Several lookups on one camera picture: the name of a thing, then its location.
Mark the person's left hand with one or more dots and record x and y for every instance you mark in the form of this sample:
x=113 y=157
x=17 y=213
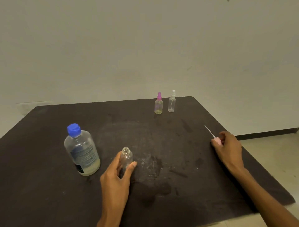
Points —
x=114 y=187

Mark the person's right hand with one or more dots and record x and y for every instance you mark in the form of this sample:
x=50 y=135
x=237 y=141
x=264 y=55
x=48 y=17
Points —
x=230 y=152

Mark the pink spray cap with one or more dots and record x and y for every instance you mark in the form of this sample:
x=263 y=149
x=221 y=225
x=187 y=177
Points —
x=217 y=140

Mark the small bottle with pink sticker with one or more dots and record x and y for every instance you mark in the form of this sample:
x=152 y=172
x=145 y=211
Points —
x=127 y=157

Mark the large clear plastic bottle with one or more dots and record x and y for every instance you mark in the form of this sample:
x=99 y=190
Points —
x=81 y=152

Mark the blue bottle cap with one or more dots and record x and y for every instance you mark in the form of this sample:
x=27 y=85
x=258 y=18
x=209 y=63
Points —
x=73 y=130

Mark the small plain clear bottle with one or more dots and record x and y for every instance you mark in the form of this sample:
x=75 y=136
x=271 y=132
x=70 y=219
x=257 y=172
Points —
x=171 y=105

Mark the white spray cap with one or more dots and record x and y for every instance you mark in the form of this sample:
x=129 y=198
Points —
x=172 y=94

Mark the small yellowish bottle purple sticker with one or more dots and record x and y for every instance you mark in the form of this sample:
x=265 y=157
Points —
x=158 y=106

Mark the purple spray cap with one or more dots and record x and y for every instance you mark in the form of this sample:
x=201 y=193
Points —
x=159 y=96

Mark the person's right forearm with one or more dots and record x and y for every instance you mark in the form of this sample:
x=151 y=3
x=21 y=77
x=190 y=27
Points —
x=266 y=201

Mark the person's left forearm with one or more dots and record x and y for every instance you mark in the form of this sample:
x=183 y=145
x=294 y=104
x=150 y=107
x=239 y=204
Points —
x=111 y=219

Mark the black skirting board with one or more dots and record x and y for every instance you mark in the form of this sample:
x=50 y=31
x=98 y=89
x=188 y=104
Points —
x=266 y=133

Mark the white wall socket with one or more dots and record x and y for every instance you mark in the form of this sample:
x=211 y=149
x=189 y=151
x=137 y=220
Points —
x=35 y=107

